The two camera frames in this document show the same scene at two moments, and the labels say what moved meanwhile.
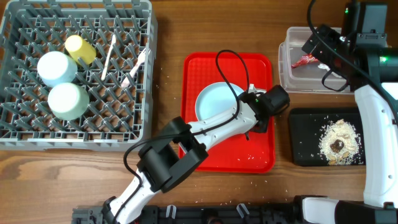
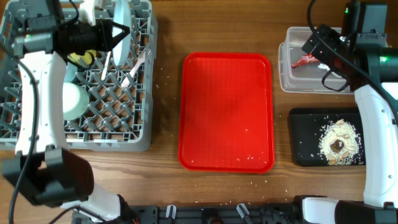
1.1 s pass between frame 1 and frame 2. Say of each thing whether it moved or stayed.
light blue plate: moved
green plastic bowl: stayed
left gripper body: moved
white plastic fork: stayed
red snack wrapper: stayed
